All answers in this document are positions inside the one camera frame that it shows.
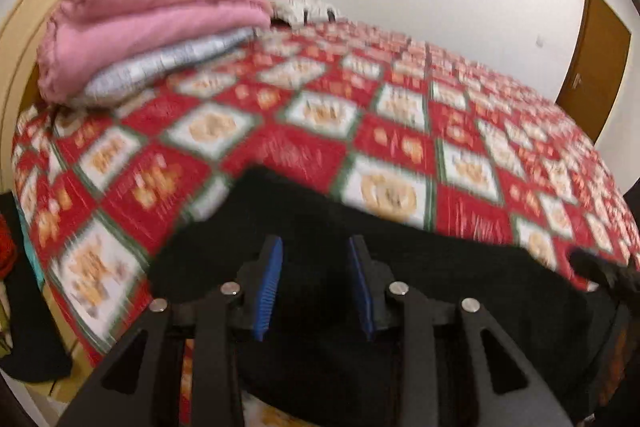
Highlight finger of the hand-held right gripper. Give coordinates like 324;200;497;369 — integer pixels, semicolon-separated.
570;249;640;296

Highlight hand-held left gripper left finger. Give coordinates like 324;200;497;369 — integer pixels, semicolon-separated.
60;236;285;427

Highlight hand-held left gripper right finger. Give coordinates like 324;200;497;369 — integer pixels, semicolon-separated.
349;236;574;427

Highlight black pants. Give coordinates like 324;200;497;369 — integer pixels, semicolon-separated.
150;166;621;427

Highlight red checkered printed blanket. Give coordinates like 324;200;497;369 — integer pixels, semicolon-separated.
10;19;640;427

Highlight brown wooden door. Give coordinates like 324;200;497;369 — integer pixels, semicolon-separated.
555;0;634;144

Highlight dark cloth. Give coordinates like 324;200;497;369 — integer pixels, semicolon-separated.
0;196;74;384

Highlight grey folded blanket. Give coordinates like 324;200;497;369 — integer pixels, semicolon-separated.
82;26;258;108

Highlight red cloth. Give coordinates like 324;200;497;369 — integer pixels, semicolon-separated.
0;212;19;281

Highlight patterned pillow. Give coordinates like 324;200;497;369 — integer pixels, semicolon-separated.
267;0;344;28

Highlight pink folded blanket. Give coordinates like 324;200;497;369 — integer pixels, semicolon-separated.
36;0;275;105

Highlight beige wooden headboard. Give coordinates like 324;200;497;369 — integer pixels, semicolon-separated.
0;0;281;198

